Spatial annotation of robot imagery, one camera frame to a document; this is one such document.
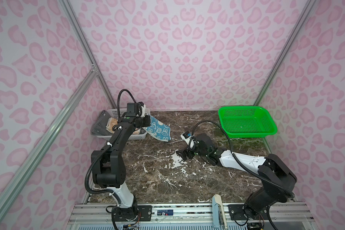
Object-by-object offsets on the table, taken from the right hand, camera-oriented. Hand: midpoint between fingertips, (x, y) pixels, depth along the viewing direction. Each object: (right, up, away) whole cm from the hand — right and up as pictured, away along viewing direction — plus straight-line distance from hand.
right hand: (182, 145), depth 84 cm
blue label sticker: (-8, -32, -12) cm, 35 cm away
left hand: (-20, +16, +6) cm, 27 cm away
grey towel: (-53, +10, +9) cm, 55 cm away
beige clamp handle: (+17, -28, -10) cm, 34 cm away
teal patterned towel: (-16, +8, +16) cm, 24 cm away
